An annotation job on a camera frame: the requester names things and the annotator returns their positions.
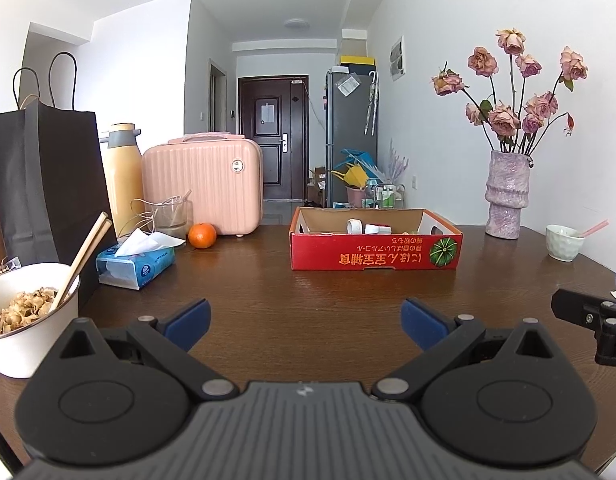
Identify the white folded umbrella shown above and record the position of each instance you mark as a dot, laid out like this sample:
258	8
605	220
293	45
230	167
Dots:
372	105

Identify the beige carton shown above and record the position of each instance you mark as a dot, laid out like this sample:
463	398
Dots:
355	45

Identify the orange fruit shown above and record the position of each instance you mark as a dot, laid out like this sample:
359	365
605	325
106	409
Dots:
202	235

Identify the white tape roll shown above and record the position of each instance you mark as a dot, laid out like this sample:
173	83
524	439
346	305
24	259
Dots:
354	226

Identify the blue tissue pack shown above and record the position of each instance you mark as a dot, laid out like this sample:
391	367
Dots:
138	267

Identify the yellow plastic dustpan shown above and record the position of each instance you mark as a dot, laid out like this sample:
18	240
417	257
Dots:
355	176

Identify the dried pink rose bouquet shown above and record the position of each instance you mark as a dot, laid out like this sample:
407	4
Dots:
503	117

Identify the purple feather decoration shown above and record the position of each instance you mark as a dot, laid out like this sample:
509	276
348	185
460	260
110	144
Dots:
395	165

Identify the black paper bag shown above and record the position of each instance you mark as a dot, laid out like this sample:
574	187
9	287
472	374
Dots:
43	185

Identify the pink plastic spoon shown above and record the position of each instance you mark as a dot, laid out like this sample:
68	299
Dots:
595	226

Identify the white enamel bowl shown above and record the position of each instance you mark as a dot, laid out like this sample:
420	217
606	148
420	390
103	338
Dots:
33	340

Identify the clear plastic packet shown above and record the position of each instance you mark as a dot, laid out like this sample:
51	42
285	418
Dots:
348	86

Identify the pink plastic bin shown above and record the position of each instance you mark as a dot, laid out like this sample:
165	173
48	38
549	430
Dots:
356	197

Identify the light blue plastic frame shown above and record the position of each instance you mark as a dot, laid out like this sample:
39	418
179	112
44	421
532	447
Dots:
353	152

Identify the pink hard-shell suitcase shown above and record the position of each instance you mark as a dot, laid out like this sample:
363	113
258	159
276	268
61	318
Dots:
203	185

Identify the stacked brown cardboard boxes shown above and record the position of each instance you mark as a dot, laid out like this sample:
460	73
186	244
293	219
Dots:
318	185

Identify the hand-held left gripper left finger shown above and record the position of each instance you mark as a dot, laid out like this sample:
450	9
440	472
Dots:
188	325

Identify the red and orange cardboard box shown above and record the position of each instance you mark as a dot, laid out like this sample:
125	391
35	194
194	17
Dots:
368	257

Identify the white paper notice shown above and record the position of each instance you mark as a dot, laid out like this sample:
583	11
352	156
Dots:
267	112

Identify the wooden chopstick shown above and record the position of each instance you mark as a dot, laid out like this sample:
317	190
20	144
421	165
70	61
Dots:
90	240
97	241

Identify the dark brown entrance door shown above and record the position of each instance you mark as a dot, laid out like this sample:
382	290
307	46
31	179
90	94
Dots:
268	170

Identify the purple glitter vase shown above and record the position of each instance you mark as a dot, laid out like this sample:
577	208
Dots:
508	195

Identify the grey interior door frame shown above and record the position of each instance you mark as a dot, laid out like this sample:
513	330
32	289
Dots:
218	95

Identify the white electrical panel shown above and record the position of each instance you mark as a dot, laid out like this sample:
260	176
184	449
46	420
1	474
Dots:
397	57

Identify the round ceiling lamp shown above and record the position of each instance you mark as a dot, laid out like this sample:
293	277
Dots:
296	23

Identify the clear glass cup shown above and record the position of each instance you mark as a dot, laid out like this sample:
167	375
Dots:
173	220

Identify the yellow and black box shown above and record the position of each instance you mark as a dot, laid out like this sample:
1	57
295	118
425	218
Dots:
358	60

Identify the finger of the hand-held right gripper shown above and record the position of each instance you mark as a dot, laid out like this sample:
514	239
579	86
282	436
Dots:
580	307

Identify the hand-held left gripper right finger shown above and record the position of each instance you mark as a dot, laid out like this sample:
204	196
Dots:
423	325

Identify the grey refrigerator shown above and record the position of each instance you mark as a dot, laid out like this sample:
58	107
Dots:
350	125

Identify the yellow thermos jug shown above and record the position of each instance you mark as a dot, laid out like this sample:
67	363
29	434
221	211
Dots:
123	180

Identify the dried snack pieces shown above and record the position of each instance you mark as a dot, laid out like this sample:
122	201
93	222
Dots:
23	305

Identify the pale green ceramic cup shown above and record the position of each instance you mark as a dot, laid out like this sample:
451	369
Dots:
563	247

